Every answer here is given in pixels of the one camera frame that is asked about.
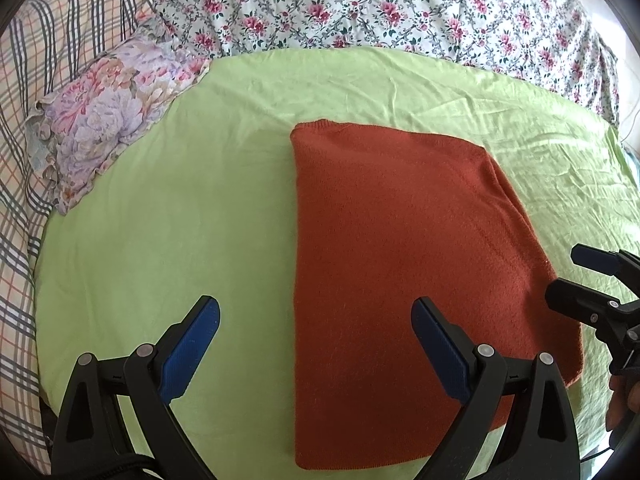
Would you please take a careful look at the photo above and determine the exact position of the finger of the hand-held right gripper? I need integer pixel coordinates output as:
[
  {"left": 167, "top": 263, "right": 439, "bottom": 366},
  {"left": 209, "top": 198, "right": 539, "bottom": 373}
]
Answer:
[
  {"left": 571, "top": 243, "right": 640, "bottom": 287},
  {"left": 545, "top": 277, "right": 640, "bottom": 334}
]

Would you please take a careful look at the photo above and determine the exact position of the light green bed sheet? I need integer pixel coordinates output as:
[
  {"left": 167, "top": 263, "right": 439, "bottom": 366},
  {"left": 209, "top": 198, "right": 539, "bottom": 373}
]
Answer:
[{"left": 37, "top": 47, "right": 640, "bottom": 480}]

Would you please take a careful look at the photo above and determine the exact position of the person's right hand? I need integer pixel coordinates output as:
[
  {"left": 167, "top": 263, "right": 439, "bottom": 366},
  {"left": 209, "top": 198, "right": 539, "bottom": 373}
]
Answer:
[{"left": 605, "top": 374, "right": 640, "bottom": 432}]

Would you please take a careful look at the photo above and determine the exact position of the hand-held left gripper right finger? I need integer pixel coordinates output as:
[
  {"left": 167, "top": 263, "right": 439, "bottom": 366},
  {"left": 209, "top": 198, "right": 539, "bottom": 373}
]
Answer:
[{"left": 410, "top": 296, "right": 582, "bottom": 480}]

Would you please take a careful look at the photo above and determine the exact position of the orange knit sweater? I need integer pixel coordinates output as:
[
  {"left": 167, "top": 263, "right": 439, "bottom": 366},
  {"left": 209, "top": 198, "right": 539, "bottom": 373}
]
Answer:
[{"left": 290, "top": 119, "right": 585, "bottom": 472}]

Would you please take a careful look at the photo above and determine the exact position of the white pink floral quilt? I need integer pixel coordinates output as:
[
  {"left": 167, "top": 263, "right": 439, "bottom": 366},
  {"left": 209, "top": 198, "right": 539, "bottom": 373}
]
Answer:
[{"left": 150, "top": 0, "right": 624, "bottom": 127}]

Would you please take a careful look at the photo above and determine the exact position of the pastel floral pillow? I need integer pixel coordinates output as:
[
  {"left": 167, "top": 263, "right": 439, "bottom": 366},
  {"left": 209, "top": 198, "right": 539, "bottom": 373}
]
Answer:
[{"left": 27, "top": 15, "right": 212, "bottom": 217}]

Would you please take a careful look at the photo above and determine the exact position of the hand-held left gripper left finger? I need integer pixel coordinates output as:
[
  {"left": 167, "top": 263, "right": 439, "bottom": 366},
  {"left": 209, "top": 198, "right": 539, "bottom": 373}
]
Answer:
[{"left": 50, "top": 295, "right": 222, "bottom": 480}]

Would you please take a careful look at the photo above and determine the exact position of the plaid bed sheet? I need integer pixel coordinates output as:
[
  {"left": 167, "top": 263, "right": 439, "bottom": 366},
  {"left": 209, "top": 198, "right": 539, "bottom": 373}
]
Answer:
[{"left": 0, "top": 0, "right": 166, "bottom": 476}]

